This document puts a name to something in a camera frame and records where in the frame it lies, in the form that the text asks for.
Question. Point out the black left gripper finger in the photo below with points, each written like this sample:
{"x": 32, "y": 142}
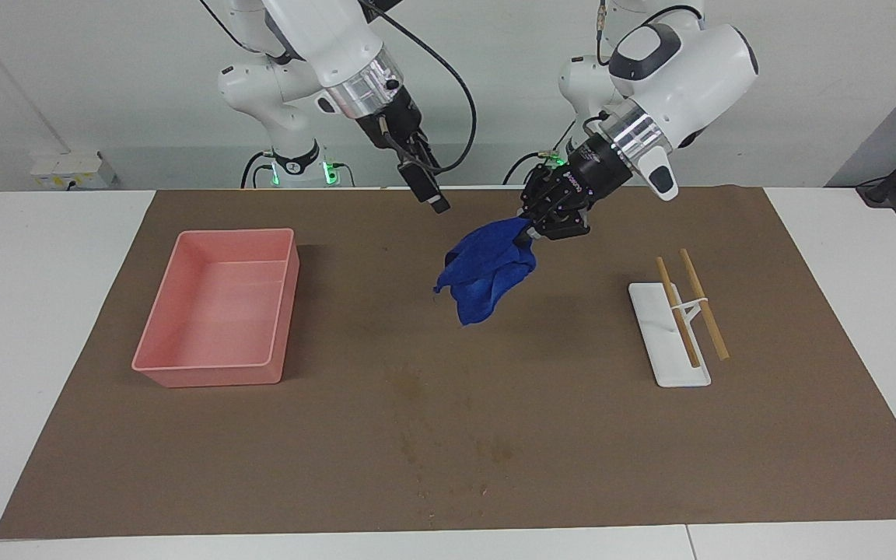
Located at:
{"x": 527, "y": 219}
{"x": 535, "y": 237}

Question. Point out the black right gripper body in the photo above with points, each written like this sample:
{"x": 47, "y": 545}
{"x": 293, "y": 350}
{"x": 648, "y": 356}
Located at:
{"x": 401, "y": 132}

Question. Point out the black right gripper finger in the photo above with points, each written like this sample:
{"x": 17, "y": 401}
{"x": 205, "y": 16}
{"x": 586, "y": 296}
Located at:
{"x": 439, "y": 204}

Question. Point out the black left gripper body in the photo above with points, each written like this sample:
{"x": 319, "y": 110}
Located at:
{"x": 572, "y": 190}

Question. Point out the blue towel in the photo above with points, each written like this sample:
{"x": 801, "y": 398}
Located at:
{"x": 487, "y": 272}

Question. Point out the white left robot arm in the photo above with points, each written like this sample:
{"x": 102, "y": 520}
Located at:
{"x": 689, "y": 70}

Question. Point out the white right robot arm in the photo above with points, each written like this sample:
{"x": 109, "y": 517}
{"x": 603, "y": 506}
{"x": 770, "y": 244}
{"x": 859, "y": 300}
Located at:
{"x": 316, "y": 31}

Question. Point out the white towel rack stand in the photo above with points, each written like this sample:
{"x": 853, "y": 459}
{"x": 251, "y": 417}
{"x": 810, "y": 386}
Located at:
{"x": 670, "y": 354}

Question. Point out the wooden rack rod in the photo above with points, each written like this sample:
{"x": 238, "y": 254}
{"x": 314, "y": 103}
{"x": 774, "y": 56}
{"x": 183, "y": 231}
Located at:
{"x": 703, "y": 303}
{"x": 677, "y": 311}

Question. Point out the brown table mat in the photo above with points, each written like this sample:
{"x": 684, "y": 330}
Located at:
{"x": 456, "y": 389}

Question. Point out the pink plastic bin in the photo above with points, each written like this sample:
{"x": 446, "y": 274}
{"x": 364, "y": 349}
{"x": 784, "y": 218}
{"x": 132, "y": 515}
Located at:
{"x": 218, "y": 311}

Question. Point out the white power box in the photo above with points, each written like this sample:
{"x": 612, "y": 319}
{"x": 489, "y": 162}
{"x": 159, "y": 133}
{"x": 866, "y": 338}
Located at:
{"x": 67, "y": 169}

